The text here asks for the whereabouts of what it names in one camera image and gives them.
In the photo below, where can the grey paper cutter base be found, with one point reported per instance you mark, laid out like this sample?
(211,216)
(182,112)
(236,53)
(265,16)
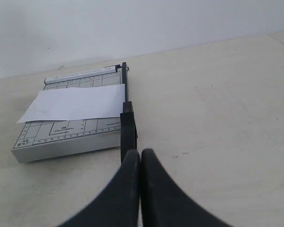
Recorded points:
(48,139)

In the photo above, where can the white paper sheet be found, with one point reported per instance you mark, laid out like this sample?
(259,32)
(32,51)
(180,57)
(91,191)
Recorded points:
(75,103)

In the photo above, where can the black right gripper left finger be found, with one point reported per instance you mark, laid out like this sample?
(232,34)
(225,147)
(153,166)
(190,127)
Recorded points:
(118,203)

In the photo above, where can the black cutter blade arm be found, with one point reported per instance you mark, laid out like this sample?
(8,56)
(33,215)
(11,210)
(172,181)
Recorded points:
(129,134)

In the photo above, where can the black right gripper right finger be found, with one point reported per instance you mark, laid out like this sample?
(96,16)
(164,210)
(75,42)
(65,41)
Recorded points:
(164,204)

